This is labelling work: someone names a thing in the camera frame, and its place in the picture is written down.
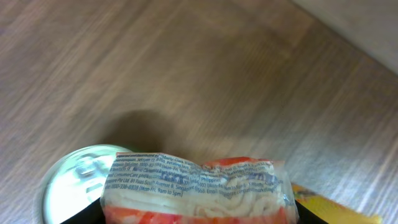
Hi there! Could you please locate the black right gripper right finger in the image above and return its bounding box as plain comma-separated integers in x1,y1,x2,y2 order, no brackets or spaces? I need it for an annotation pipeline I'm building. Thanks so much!
295,201,327,224

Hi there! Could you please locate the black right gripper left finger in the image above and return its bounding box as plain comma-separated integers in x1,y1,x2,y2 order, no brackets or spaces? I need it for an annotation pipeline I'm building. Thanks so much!
62,198,106,224

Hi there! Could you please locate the yellow capped bottle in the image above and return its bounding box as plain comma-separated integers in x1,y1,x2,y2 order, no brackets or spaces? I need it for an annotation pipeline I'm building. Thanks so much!
292,184,382,224

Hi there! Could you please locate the silver tin can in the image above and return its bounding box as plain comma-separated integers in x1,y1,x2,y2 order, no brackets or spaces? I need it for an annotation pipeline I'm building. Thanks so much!
35,144,130,223

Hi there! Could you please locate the small red carton box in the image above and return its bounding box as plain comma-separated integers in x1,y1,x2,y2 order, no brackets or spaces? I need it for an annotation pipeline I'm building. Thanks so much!
100,152,299,223

